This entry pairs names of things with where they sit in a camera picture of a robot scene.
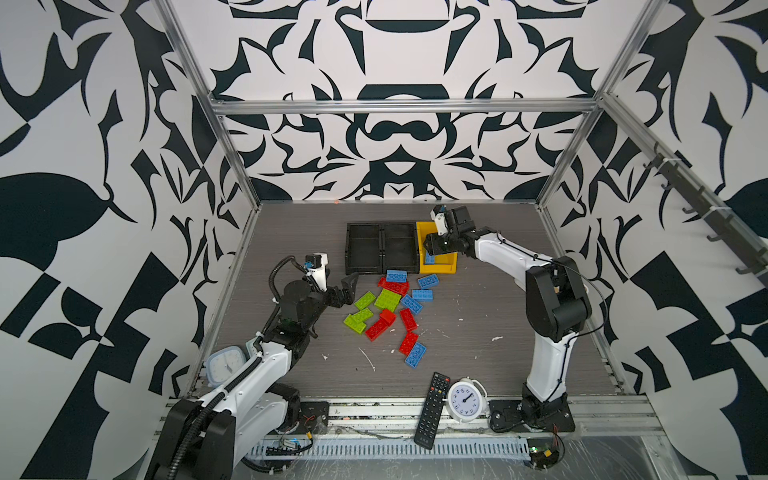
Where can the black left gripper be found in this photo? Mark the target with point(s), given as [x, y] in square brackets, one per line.
[344, 294]

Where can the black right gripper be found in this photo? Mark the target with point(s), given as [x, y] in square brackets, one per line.
[433, 244]

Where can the blue lego brick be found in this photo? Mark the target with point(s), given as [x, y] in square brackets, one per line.
[416, 307]
[415, 355]
[428, 281]
[422, 295]

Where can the red lego brick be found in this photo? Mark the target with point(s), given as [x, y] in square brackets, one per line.
[408, 343]
[408, 320]

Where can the blue lego brick front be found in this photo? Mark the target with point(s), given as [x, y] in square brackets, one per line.
[415, 355]

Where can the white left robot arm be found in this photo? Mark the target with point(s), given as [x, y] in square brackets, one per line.
[207, 437]

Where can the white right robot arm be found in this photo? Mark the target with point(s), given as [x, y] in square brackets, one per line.
[556, 305]

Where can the green small lego brick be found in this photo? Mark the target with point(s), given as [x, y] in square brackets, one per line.
[365, 301]

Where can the yellow storage bin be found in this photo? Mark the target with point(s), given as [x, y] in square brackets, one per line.
[445, 264]

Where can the green L-shaped lego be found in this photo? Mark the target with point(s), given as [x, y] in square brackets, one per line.
[357, 321]

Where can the green square lego plate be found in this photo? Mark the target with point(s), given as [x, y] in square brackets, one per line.
[388, 300]

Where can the red lego pair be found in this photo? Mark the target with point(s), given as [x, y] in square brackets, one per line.
[384, 322]

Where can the black left storage bin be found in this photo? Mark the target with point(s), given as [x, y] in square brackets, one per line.
[363, 254]

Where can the black storage bin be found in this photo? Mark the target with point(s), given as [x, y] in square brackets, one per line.
[363, 254]
[400, 247]

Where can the black middle storage bin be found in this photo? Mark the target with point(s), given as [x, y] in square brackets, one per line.
[400, 247]

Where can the red lego brick front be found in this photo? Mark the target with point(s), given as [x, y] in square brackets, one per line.
[408, 343]

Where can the blue square clock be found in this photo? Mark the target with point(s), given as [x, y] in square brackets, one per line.
[220, 366]

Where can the black remote control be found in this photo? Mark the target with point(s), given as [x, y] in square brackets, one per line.
[431, 412]

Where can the white alarm clock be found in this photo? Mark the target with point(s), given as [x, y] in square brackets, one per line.
[467, 400]

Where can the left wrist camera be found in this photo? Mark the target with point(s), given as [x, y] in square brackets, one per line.
[315, 265]

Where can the white cable duct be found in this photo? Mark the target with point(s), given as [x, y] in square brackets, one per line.
[508, 448]

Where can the wall hook rack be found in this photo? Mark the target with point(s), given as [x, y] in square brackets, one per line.
[703, 203]

